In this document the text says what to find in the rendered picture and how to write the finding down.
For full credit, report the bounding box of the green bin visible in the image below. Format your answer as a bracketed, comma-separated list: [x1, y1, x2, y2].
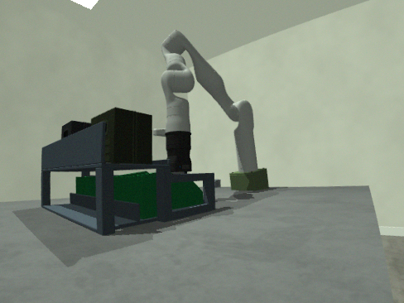
[114, 171, 156, 177]
[76, 176, 96, 196]
[114, 176, 203, 219]

